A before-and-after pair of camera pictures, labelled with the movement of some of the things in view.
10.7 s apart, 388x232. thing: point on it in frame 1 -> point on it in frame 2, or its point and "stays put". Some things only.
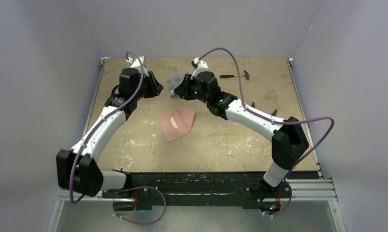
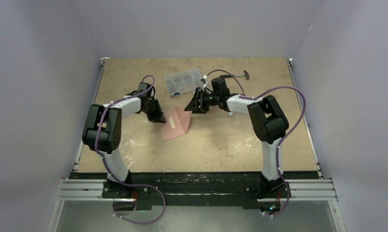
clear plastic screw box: x=173 y=80 stays put
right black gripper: x=183 y=90 -> x=197 y=107
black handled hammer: x=246 y=74 stays put
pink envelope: x=183 y=118 stays put
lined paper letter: x=174 y=122 stays put
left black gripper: x=155 y=87 -> x=158 y=117
